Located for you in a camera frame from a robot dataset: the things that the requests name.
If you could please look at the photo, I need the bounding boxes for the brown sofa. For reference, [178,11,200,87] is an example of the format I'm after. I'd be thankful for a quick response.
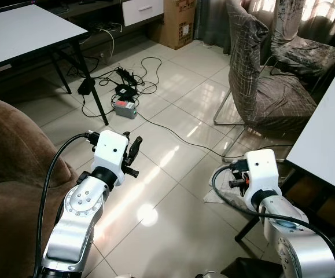
[0,95,80,278]

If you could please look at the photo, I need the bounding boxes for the white crumpled cloth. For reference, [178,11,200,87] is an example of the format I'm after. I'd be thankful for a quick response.
[204,167,256,207]

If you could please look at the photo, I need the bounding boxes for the grey box with red label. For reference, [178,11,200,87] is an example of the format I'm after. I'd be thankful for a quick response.
[112,98,138,120]

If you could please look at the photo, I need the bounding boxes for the black power adapter brick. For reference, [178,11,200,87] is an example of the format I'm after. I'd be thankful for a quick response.
[115,84,135,100]

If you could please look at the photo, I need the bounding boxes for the black power strip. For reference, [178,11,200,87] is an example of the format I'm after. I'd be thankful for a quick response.
[116,67,135,83]

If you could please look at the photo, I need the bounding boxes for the black flat charger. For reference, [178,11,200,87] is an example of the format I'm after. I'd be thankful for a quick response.
[77,78,96,97]

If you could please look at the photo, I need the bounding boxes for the plaid covered chair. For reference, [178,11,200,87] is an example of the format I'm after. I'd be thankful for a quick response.
[213,0,319,135]

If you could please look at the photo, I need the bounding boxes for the long white table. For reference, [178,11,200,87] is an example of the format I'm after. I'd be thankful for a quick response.
[235,55,335,243]

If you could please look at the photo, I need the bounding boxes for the brown cardboard box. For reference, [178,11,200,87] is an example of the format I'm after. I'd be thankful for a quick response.
[150,0,197,50]

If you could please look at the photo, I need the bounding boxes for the white drawer cabinet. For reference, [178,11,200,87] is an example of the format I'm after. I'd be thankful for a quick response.
[121,0,165,27]

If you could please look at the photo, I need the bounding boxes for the floral covered chair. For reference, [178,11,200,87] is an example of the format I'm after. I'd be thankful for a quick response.
[269,0,335,81]

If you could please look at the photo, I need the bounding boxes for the brown curtain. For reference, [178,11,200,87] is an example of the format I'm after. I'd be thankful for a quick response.
[194,0,335,58]

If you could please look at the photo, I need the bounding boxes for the white table with black legs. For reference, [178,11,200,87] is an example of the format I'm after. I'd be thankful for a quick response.
[0,2,111,126]

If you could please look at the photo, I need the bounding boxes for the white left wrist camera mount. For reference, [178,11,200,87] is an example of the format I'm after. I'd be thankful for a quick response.
[91,130,129,186]

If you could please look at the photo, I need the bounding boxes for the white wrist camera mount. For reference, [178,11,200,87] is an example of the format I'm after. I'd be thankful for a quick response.
[243,150,282,213]
[91,130,129,186]

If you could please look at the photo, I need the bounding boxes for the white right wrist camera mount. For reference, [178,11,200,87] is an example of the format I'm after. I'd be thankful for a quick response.
[243,150,282,213]

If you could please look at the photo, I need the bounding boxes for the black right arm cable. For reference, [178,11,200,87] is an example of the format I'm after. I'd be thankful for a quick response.
[211,163,308,225]

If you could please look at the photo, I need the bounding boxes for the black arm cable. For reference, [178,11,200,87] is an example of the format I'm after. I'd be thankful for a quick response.
[211,163,308,225]
[33,131,100,278]

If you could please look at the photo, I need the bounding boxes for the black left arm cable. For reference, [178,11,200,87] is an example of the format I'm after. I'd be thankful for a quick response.
[33,131,100,278]

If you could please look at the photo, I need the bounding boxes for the white cable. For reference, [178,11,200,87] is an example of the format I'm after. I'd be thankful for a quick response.
[93,22,125,57]

